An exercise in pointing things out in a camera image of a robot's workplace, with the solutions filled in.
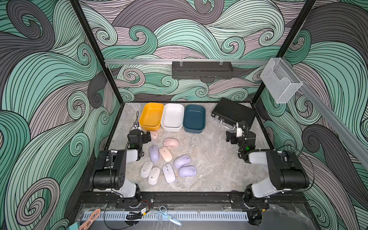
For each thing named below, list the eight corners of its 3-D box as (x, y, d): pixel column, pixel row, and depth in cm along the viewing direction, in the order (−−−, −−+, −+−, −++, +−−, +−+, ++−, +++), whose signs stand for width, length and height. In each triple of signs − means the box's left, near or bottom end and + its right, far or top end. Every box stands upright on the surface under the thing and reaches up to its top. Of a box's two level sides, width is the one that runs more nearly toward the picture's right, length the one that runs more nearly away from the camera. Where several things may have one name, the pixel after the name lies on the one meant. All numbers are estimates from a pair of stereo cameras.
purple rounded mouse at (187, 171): (178, 177, 83) (177, 175, 81) (178, 167, 87) (178, 165, 84) (196, 177, 83) (197, 175, 81) (195, 167, 87) (196, 165, 84)
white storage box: (161, 132, 103) (160, 127, 98) (164, 109, 118) (163, 103, 113) (183, 132, 103) (184, 127, 98) (183, 109, 118) (183, 103, 113)
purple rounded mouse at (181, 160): (175, 170, 86) (175, 167, 83) (171, 162, 89) (171, 159, 86) (190, 161, 89) (191, 159, 86) (186, 154, 92) (186, 151, 89)
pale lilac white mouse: (166, 184, 80) (166, 183, 79) (161, 166, 87) (161, 165, 85) (177, 181, 82) (176, 179, 80) (171, 163, 88) (171, 161, 87)
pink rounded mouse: (163, 147, 96) (162, 146, 94) (163, 139, 100) (163, 137, 98) (179, 147, 96) (179, 146, 94) (179, 139, 100) (179, 137, 98)
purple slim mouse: (148, 162, 89) (147, 160, 87) (150, 147, 95) (149, 145, 93) (158, 162, 89) (158, 160, 87) (160, 147, 95) (159, 145, 93)
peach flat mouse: (167, 163, 88) (167, 162, 87) (157, 149, 94) (157, 148, 93) (173, 158, 90) (173, 157, 89) (164, 145, 96) (163, 144, 95)
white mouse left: (140, 178, 83) (139, 176, 81) (143, 162, 89) (142, 161, 87) (151, 178, 83) (150, 176, 81) (153, 162, 89) (152, 161, 87)
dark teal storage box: (183, 133, 103) (183, 129, 98) (183, 109, 118) (183, 104, 114) (207, 133, 103) (208, 129, 98) (204, 109, 118) (204, 104, 114)
